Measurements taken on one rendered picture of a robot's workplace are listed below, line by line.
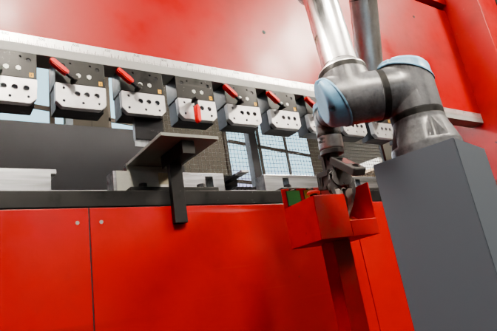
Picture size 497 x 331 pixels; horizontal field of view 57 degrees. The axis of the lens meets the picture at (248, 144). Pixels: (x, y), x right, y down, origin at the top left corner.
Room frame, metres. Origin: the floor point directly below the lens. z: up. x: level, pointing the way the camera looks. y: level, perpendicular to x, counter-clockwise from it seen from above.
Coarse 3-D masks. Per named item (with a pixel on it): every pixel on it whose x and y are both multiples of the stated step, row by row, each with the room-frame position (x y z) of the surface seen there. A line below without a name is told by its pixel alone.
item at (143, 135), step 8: (136, 120) 1.39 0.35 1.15; (144, 120) 1.41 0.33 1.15; (152, 120) 1.43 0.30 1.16; (160, 120) 1.44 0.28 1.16; (136, 128) 1.39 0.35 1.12; (144, 128) 1.41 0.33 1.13; (152, 128) 1.43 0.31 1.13; (160, 128) 1.44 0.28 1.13; (136, 136) 1.39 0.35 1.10; (144, 136) 1.41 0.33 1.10; (152, 136) 1.42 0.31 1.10; (136, 144) 1.40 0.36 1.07; (144, 144) 1.41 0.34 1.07
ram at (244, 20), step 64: (0, 0) 1.13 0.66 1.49; (64, 0) 1.24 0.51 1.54; (128, 0) 1.37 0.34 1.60; (192, 0) 1.52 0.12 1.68; (256, 0) 1.72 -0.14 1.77; (384, 0) 2.29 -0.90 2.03; (128, 64) 1.35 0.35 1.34; (256, 64) 1.68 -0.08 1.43; (320, 64) 1.90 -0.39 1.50; (448, 64) 2.57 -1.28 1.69
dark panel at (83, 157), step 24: (0, 120) 1.60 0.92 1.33; (0, 144) 1.60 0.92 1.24; (24, 144) 1.65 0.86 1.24; (48, 144) 1.70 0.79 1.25; (72, 144) 1.76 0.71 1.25; (96, 144) 1.82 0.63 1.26; (120, 144) 1.88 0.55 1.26; (48, 168) 1.70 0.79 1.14; (72, 168) 1.76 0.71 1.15; (96, 168) 1.81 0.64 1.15; (120, 168) 1.87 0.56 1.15
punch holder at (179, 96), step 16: (176, 80) 1.45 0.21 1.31; (192, 80) 1.49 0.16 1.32; (176, 96) 1.46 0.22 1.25; (192, 96) 1.49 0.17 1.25; (208, 96) 1.53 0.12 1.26; (176, 112) 1.48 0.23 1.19; (192, 112) 1.48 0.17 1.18; (208, 112) 1.52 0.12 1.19; (192, 128) 1.56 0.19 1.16; (208, 128) 1.59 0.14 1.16
